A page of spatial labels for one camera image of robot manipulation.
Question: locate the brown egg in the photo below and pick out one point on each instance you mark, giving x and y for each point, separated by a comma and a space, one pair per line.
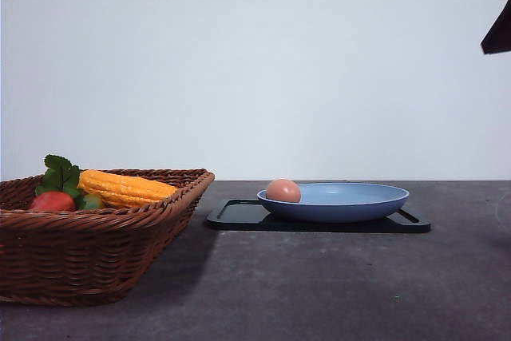
284, 190

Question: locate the blue round plate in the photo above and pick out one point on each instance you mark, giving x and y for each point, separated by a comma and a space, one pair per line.
338, 202

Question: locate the brown wicker basket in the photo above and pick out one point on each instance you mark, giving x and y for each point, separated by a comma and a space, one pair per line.
95, 256

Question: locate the black rectangular tray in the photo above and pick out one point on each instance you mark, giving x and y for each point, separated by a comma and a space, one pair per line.
248, 215

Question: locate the yellow toy corn cob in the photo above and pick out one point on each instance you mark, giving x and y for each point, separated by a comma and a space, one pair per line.
123, 190

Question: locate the green toy pepper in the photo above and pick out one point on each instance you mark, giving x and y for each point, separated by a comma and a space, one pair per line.
92, 201

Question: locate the green plastic leaves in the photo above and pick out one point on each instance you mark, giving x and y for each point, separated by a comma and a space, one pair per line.
61, 176

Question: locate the red toy tomato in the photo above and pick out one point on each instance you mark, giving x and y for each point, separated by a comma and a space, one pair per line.
53, 200

